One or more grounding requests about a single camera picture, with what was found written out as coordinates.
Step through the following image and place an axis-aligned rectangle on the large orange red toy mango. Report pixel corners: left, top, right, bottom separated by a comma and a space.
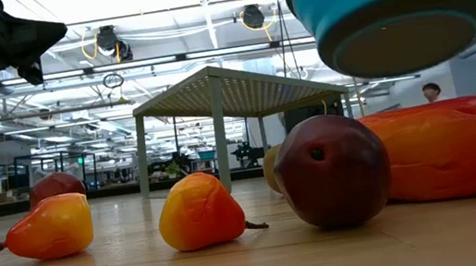
356, 94, 476, 212

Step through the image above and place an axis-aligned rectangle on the teal background bin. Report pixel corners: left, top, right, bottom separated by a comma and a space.
197, 149, 217, 162

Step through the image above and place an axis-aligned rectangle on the small green background plant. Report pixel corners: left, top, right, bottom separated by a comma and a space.
162, 158, 189, 181

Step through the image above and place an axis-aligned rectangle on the black ceiling cable reel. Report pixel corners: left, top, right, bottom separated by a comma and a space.
238, 0, 281, 45
92, 21, 135, 66

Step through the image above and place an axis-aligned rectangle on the black hanging cable loop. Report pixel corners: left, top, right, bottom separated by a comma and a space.
100, 71, 126, 91

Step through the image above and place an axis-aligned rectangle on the orange yellow toy pear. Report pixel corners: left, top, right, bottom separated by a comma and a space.
0, 189, 98, 266
151, 163, 272, 257

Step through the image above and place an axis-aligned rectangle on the person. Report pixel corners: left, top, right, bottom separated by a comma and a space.
420, 80, 445, 105

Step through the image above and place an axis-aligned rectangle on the grey ceiling pipe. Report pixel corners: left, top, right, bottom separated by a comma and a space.
0, 97, 136, 125

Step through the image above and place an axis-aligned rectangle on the red round toy fruit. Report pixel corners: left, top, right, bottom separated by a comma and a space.
25, 168, 89, 211

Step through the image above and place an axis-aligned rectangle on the yellow hanging cable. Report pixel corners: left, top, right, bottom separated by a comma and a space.
351, 76, 366, 118

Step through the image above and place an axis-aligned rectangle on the black background rig frame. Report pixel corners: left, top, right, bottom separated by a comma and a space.
12, 146, 101, 201

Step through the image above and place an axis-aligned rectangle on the dark red toy plum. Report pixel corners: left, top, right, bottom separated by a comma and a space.
266, 105, 398, 237

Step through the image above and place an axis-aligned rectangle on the pale green perforated metal shelf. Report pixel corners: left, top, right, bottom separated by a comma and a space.
124, 46, 363, 205

